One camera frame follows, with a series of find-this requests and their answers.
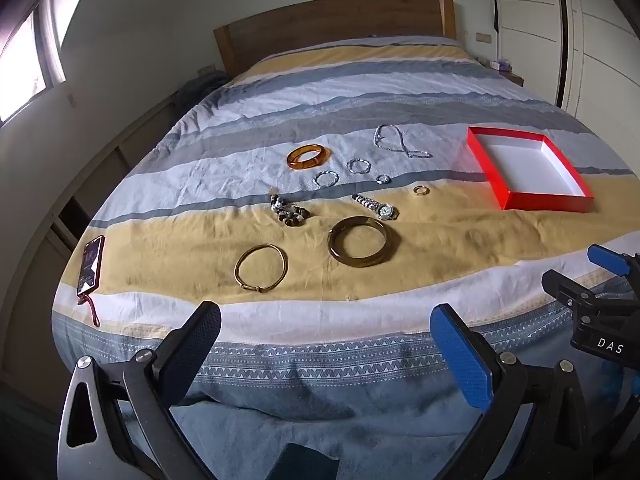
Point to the small purple box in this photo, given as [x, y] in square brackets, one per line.
[501, 65]

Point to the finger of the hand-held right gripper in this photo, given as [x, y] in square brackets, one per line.
[567, 287]
[607, 257]

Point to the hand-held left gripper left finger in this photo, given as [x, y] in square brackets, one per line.
[199, 337]

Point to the wooden nightstand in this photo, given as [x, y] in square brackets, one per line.
[517, 80]

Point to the wall switch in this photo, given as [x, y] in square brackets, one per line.
[483, 37]

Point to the thin gold bangle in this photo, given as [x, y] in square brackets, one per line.
[240, 270]

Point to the white wardrobe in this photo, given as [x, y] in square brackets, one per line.
[590, 20]

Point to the amber bangle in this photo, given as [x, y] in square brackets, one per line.
[295, 161]

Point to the low side cabinet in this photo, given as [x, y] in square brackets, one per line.
[65, 185]

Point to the window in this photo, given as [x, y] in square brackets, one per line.
[30, 60]

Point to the silver wristwatch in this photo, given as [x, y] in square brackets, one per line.
[384, 210]

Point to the red cardboard box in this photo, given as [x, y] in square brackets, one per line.
[530, 170]

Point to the dark olive bangle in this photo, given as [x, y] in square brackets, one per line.
[336, 252]

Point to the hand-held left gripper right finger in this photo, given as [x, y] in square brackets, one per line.
[457, 355]

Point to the striped bed blanket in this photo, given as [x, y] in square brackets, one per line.
[400, 90]

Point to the wooden headboard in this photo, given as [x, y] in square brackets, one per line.
[300, 30]

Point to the smartphone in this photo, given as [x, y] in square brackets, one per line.
[91, 265]

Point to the blue-grey cloth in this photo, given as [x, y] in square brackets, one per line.
[197, 91]

